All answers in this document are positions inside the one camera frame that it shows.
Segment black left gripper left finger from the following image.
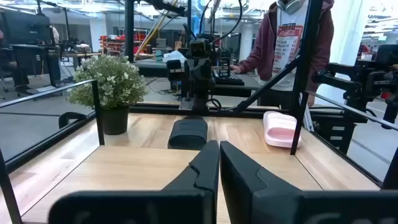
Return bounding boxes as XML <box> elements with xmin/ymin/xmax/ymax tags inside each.
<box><xmin>48</xmin><ymin>139</ymin><xmax>220</xmax><ymax>224</ymax></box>

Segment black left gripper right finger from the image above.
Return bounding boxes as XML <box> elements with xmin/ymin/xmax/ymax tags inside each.
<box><xmin>220</xmin><ymin>141</ymin><xmax>398</xmax><ymax>224</ymax></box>

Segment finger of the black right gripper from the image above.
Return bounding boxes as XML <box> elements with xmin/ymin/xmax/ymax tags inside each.
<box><xmin>200</xmin><ymin>58</ymin><xmax>216</xmax><ymax>95</ymax></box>
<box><xmin>185</xmin><ymin>58</ymin><xmax>201</xmax><ymax>95</ymax></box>

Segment black foam pad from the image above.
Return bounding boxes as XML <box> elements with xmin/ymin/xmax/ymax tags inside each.
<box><xmin>167</xmin><ymin>115</ymin><xmax>208</xmax><ymax>151</ymax></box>

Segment white slide sandal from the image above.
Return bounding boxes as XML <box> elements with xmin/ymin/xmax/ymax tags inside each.
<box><xmin>262</xmin><ymin>111</ymin><xmax>302</xmax><ymax>149</ymax></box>

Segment black keyboard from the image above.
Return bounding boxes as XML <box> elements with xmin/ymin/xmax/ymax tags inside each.
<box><xmin>214</xmin><ymin>72</ymin><xmax>246</xmax><ymax>86</ymax></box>

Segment white plastic bag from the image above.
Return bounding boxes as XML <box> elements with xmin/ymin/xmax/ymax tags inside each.
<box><xmin>162</xmin><ymin>49</ymin><xmax>188</xmax><ymax>65</ymax></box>

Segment grey desk with keyboard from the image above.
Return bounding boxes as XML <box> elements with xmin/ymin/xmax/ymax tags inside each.
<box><xmin>213</xmin><ymin>72</ymin><xmax>262</xmax><ymax>98</ymax></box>

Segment yellow pole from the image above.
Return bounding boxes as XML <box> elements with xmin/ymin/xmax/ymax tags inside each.
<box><xmin>134</xmin><ymin>0</ymin><xmax>178</xmax><ymax>60</ymax></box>

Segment person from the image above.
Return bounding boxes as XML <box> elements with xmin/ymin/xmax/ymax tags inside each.
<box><xmin>229</xmin><ymin>0</ymin><xmax>335</xmax><ymax>110</ymax></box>

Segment black vertical pole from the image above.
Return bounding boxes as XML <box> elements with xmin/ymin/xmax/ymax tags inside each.
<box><xmin>124</xmin><ymin>0</ymin><xmax>135</xmax><ymax>63</ymax></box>

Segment red storage shelving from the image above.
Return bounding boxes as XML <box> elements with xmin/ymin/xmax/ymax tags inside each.
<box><xmin>99</xmin><ymin>30</ymin><xmax>149</xmax><ymax>56</ymax></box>

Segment green plant in black pot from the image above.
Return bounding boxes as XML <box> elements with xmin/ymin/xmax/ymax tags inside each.
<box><xmin>67</xmin><ymin>54</ymin><xmax>149</xmax><ymax>136</ymax></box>

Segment black cabinet with white labels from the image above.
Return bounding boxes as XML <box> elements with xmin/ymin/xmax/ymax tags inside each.
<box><xmin>310</xmin><ymin>110</ymin><xmax>357</xmax><ymax>156</ymax></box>

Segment grey headphones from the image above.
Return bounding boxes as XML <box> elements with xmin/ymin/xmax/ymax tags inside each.
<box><xmin>275</xmin><ymin>0</ymin><xmax>307</xmax><ymax>15</ymax></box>

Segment wooden workbench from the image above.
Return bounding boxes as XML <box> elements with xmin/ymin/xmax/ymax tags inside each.
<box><xmin>60</xmin><ymin>51</ymin><xmax>102</xmax><ymax>69</ymax></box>

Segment black standing desk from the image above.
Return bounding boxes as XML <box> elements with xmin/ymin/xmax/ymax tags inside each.
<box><xmin>11</xmin><ymin>43</ymin><xmax>63</xmax><ymax>94</ymax></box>

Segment large black monitor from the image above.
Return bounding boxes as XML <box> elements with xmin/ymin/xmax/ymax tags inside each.
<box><xmin>0</xmin><ymin>9</ymin><xmax>52</xmax><ymax>46</ymax></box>

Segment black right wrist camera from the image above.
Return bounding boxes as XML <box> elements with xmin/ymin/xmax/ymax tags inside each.
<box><xmin>188</xmin><ymin>37</ymin><xmax>210</xmax><ymax>59</ymax></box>

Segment black aluminium table frame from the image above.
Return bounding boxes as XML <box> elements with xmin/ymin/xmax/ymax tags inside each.
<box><xmin>0</xmin><ymin>0</ymin><xmax>398</xmax><ymax>190</ymax></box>

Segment black arched arm cable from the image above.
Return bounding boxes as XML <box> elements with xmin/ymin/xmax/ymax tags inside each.
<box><xmin>198</xmin><ymin>0</ymin><xmax>244</xmax><ymax>44</ymax></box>

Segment black curved frame handle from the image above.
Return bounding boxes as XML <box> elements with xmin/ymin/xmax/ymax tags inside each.
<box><xmin>58</xmin><ymin>111</ymin><xmax>90</xmax><ymax>130</ymax></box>

